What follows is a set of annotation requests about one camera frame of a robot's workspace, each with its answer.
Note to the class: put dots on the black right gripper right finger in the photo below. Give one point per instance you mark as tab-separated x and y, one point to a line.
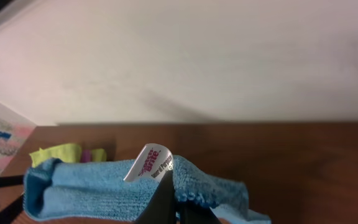
191	213

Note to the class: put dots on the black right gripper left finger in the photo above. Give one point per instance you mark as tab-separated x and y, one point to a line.
161	208

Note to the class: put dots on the blue microfiber cloth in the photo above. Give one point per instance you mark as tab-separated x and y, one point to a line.
121	190

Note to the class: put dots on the lower green folded cloth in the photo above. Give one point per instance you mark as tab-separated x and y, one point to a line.
98	155

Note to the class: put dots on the green folded cloth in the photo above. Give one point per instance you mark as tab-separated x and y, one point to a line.
69	153
98	155

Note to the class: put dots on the upper purple folded cloth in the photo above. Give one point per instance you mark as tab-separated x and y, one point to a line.
86	156

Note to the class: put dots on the top green folded cloth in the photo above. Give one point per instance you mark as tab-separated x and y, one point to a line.
69	153

